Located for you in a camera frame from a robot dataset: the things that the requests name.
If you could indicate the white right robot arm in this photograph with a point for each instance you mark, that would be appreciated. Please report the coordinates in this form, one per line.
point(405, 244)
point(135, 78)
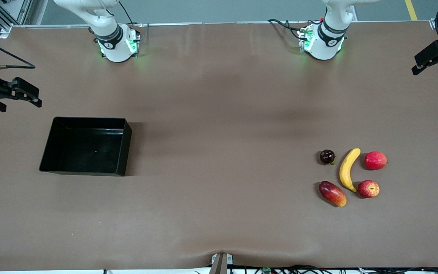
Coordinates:
point(116, 45)

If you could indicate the grey metal table bracket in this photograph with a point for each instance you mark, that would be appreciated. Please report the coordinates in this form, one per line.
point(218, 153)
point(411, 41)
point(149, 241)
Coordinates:
point(221, 264)

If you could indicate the red yellow mango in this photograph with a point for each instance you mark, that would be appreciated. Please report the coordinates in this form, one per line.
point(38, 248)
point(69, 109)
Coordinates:
point(332, 193)

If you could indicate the red yellow apple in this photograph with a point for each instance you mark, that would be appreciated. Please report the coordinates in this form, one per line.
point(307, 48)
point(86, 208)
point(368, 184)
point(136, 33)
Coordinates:
point(368, 189)

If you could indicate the brown table mat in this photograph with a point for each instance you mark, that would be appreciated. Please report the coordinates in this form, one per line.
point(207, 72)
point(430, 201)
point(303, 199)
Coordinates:
point(219, 95)

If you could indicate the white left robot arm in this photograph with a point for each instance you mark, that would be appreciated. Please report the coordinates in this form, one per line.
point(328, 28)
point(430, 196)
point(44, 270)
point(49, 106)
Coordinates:
point(327, 42)

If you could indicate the dark purple mangosteen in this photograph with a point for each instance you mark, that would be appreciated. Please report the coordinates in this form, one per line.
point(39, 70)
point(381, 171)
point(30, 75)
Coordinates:
point(327, 156)

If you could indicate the yellow banana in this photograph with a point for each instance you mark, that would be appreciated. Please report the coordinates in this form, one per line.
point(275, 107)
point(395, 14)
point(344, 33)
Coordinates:
point(345, 171)

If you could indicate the small green circuit board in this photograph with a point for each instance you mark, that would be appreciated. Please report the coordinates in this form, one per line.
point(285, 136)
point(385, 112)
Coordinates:
point(267, 270)

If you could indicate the black plastic box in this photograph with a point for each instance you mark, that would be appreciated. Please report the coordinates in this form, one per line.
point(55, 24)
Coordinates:
point(86, 148)

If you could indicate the red round peach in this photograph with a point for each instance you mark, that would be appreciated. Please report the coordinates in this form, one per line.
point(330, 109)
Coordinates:
point(375, 160)

